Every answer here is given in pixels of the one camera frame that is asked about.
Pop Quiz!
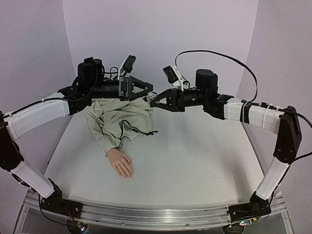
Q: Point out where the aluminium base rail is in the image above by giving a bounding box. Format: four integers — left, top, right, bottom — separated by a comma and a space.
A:
19, 191, 292, 232

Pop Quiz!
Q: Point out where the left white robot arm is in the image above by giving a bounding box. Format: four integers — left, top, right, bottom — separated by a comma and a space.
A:
0, 56, 154, 213

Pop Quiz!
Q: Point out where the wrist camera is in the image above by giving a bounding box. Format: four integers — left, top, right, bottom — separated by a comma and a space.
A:
117, 55, 137, 80
163, 65, 186, 91

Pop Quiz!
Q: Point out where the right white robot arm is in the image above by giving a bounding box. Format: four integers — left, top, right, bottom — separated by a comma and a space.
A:
147, 66, 302, 223

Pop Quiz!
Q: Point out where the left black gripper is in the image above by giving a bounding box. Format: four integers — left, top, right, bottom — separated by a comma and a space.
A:
89, 75, 155, 101

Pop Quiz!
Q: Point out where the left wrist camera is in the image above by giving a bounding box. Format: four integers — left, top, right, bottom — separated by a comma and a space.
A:
117, 55, 137, 80

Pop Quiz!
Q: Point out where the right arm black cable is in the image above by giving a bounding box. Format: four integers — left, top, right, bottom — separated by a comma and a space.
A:
175, 50, 312, 160

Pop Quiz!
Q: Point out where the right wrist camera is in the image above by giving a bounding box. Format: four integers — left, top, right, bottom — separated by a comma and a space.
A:
163, 65, 186, 91

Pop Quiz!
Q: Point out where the mannequin hand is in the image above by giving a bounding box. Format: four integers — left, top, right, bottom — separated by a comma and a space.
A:
107, 148, 134, 179

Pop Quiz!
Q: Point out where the beige jacket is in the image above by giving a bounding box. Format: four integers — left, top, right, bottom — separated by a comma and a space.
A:
85, 97, 157, 156

